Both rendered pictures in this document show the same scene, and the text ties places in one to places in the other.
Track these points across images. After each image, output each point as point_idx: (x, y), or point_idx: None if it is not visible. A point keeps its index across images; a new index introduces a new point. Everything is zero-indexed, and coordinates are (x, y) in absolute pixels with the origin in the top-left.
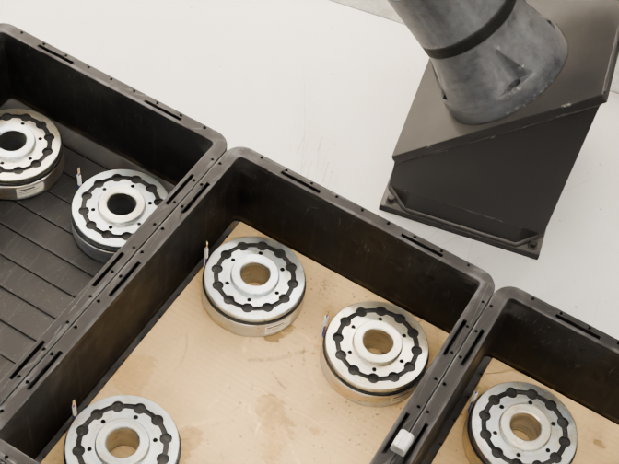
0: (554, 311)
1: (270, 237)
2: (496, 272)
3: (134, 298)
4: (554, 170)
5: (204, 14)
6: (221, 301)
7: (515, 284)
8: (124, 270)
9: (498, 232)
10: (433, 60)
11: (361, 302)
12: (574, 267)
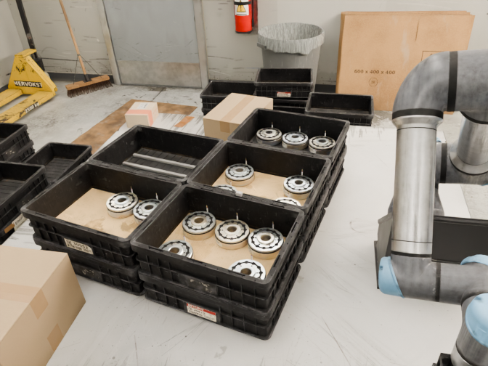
0: (298, 221)
1: None
2: (363, 277)
3: (276, 159)
4: (385, 245)
5: None
6: (287, 179)
7: (360, 282)
8: (277, 149)
9: (378, 270)
10: None
11: (298, 202)
12: (380, 301)
